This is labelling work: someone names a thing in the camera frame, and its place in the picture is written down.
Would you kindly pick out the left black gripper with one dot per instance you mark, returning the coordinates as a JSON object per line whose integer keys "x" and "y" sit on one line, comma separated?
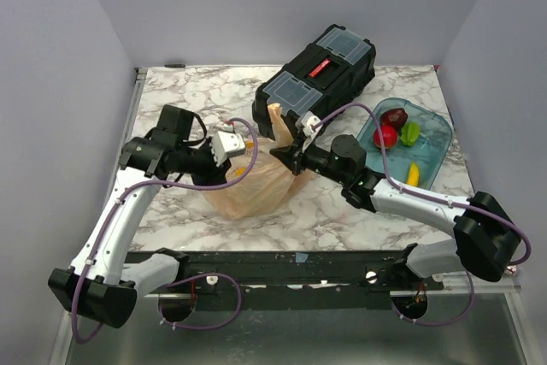
{"x": 214, "y": 175}

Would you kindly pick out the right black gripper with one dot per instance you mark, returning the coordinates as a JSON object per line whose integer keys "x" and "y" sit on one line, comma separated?
{"x": 292, "y": 156}

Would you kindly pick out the peach plastic bag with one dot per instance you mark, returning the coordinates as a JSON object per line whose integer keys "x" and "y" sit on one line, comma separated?
{"x": 268, "y": 185}

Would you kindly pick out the red fake apple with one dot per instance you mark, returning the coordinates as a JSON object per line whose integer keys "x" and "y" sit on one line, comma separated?
{"x": 385, "y": 137}

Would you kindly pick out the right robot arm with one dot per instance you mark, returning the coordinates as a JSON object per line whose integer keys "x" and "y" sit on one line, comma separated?
{"x": 480, "y": 239}

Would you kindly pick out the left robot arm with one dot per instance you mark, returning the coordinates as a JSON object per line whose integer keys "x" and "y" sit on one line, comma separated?
{"x": 96, "y": 285}

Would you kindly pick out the dark red fake plum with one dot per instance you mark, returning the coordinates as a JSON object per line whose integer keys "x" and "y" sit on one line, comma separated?
{"x": 395, "y": 118}

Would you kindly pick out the green fake starfruit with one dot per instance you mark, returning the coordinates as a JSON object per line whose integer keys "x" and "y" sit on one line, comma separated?
{"x": 410, "y": 133}

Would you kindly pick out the yellow fake banana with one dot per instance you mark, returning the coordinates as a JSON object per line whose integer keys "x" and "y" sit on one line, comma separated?
{"x": 413, "y": 177}

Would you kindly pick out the black plastic toolbox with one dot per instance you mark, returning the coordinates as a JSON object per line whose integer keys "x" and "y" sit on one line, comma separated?
{"x": 329, "y": 73}

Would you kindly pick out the blue transparent fruit tray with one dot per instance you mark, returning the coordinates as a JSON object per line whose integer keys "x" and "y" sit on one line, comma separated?
{"x": 430, "y": 149}

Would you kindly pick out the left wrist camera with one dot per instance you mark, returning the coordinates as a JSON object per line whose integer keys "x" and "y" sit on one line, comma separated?
{"x": 225, "y": 143}

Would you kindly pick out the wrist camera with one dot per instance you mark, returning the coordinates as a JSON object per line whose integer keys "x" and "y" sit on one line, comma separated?
{"x": 308, "y": 124}
{"x": 225, "y": 143}

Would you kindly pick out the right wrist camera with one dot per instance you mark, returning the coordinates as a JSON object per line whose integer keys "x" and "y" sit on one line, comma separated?
{"x": 308, "y": 124}

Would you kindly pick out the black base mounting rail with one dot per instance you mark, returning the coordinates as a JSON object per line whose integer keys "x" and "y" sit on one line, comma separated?
{"x": 294, "y": 280}

